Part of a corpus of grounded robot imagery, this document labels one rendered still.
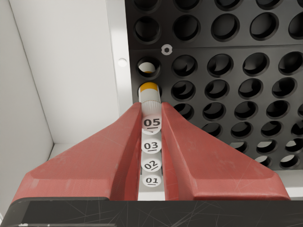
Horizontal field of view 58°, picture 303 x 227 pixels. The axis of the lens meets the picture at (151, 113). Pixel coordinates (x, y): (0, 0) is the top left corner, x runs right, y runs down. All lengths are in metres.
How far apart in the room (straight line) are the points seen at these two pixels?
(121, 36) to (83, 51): 0.03
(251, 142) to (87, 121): 0.14
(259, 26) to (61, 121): 0.17
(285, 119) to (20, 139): 0.17
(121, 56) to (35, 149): 0.10
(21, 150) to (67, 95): 0.06
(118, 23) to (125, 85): 0.05
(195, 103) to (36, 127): 0.13
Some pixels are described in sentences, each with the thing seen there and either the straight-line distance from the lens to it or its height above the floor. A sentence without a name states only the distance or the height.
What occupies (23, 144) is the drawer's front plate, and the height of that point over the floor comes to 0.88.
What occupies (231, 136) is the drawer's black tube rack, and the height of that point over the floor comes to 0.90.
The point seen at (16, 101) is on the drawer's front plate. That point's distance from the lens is 0.21.
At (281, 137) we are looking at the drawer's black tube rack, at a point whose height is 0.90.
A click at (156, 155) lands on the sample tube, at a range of 0.16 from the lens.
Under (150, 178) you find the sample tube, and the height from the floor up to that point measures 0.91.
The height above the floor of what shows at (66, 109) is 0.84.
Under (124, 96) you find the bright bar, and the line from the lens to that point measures 0.21.
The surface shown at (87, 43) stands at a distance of 0.21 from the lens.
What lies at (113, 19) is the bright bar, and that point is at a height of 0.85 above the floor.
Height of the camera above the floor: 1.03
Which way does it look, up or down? 54 degrees down
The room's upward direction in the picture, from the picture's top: 178 degrees clockwise
